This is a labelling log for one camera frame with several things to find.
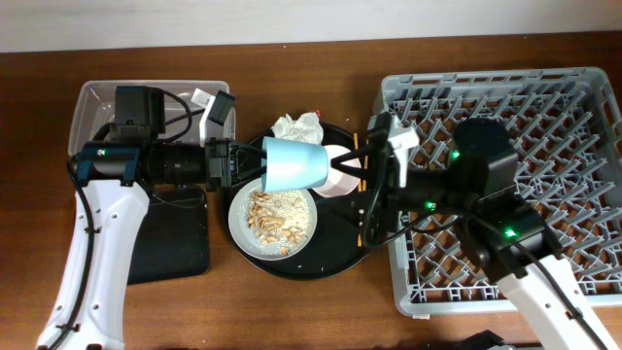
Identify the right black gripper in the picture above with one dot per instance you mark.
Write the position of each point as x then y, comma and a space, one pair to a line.
379, 193

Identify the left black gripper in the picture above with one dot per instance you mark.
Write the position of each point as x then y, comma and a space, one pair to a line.
230, 174

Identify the pink plastic bowl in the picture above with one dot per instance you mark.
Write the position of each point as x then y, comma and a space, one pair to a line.
337, 182

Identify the light blue plastic cup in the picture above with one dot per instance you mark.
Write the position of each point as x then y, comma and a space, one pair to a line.
292, 165

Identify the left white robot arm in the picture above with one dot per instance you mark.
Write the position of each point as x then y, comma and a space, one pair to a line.
113, 175

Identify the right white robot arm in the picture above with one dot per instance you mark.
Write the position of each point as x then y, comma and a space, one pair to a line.
498, 230

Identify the grey plastic dishwasher rack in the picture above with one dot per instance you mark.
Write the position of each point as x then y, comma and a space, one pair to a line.
565, 126

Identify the crumpled white paper napkin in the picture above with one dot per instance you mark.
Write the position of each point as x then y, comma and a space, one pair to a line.
306, 128

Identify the grey plate with food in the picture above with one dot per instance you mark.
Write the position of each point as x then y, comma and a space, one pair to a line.
271, 226

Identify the round black serving tray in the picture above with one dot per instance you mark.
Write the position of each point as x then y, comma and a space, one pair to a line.
332, 249

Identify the black rectangular bin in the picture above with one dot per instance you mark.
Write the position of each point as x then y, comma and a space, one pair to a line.
173, 240

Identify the clear plastic storage box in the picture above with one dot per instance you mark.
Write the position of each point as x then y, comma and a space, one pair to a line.
96, 106

